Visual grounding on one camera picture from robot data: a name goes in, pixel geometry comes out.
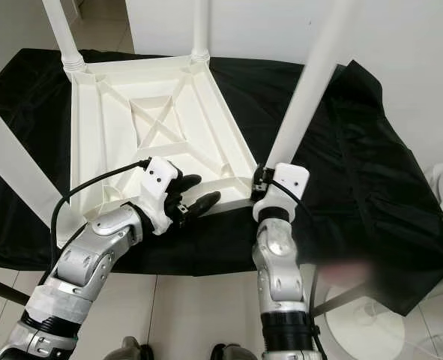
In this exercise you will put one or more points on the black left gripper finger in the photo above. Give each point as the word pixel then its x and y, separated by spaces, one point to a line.
pixel 202 202
pixel 190 181

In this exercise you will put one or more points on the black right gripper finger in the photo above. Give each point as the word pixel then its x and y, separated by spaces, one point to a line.
pixel 258 172

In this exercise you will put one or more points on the white plastic table top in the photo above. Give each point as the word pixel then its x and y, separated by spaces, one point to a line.
pixel 199 142

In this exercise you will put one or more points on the white plastic table leg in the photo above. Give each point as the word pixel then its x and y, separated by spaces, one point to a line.
pixel 64 34
pixel 307 90
pixel 19 172
pixel 200 30

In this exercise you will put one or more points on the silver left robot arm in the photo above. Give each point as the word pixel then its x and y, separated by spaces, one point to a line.
pixel 94 255

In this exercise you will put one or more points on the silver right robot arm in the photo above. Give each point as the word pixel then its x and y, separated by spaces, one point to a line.
pixel 273 255

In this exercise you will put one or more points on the pink cloth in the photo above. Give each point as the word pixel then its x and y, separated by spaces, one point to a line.
pixel 341 270

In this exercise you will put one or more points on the black table cloth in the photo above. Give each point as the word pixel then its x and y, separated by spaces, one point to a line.
pixel 378 187

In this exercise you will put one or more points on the black metal table leg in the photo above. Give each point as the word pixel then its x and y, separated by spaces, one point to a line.
pixel 337 301
pixel 4 290

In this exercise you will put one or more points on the grey left robot foot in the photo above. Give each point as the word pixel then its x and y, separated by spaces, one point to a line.
pixel 130 349

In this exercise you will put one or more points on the grey robot foot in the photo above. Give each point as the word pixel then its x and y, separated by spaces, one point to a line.
pixel 130 349
pixel 232 352

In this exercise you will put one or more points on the grey right robot foot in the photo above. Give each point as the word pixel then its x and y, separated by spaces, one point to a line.
pixel 232 352

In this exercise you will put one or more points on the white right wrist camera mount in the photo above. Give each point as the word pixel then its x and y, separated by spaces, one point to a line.
pixel 288 180

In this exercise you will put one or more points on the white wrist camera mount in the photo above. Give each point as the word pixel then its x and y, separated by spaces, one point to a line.
pixel 288 180
pixel 161 180

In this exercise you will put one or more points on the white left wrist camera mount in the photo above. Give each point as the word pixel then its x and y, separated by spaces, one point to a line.
pixel 161 180

